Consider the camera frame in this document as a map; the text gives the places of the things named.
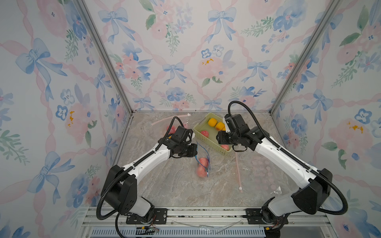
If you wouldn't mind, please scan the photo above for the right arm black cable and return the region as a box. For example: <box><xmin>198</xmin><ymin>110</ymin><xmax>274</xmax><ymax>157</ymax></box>
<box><xmin>227</xmin><ymin>100</ymin><xmax>349</xmax><ymax>215</ymax></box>

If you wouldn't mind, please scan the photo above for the pink peach bottom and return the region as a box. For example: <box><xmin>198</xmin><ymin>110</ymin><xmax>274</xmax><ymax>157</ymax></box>
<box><xmin>221</xmin><ymin>144</ymin><xmax>230</xmax><ymax>151</ymax></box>

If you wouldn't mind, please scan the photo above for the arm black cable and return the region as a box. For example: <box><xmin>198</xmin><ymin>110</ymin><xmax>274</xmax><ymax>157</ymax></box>
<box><xmin>96</xmin><ymin>115</ymin><xmax>185</xmax><ymax>238</ymax></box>
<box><xmin>227</xmin><ymin>100</ymin><xmax>349</xmax><ymax>215</ymax></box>

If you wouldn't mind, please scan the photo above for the blue zipper clear bag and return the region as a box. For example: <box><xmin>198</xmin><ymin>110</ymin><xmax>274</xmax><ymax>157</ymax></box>
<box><xmin>195</xmin><ymin>143</ymin><xmax>210</xmax><ymax>178</ymax></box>

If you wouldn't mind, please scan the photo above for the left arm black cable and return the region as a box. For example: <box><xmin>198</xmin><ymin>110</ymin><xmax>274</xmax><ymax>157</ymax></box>
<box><xmin>96</xmin><ymin>115</ymin><xmax>185</xmax><ymax>238</ymax></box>

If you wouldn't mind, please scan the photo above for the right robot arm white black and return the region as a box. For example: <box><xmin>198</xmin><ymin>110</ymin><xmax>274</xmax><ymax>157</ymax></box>
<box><xmin>216</xmin><ymin>114</ymin><xmax>332</xmax><ymax>224</ymax></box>

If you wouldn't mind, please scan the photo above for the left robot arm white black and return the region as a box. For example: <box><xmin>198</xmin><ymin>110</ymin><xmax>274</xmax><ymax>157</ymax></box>
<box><xmin>96</xmin><ymin>126</ymin><xmax>197</xmax><ymax>223</ymax></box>

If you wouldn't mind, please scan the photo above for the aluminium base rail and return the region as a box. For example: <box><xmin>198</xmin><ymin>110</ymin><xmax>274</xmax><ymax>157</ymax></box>
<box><xmin>77</xmin><ymin>207</ymin><xmax>338</xmax><ymax>238</ymax></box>

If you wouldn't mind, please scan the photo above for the pink zipper clear bag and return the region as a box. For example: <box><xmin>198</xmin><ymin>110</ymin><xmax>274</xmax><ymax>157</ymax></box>
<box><xmin>151</xmin><ymin>112</ymin><xmax>191</xmax><ymax>137</ymax></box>
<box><xmin>235</xmin><ymin>153</ymin><xmax>282</xmax><ymax>195</ymax></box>

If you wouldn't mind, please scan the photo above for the pink peach green leaf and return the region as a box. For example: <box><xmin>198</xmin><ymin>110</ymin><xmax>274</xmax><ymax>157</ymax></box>
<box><xmin>199</xmin><ymin>157</ymin><xmax>209</xmax><ymax>167</ymax></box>

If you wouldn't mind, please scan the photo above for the light green plastic basket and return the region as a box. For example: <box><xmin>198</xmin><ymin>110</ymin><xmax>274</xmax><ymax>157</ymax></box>
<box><xmin>193</xmin><ymin>113</ymin><xmax>233</xmax><ymax>155</ymax></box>

